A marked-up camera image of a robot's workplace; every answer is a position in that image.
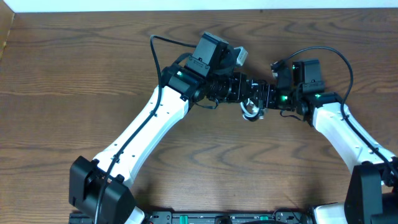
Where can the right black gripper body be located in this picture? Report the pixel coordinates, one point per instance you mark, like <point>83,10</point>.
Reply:
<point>264,96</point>

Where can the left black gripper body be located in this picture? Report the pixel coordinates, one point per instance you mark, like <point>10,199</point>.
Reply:
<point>241,86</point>

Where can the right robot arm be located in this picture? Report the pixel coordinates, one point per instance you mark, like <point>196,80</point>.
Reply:
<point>372,191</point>

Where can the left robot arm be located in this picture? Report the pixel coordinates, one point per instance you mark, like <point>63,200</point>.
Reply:
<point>101,187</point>

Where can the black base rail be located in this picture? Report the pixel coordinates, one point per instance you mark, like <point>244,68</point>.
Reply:
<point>281,215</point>

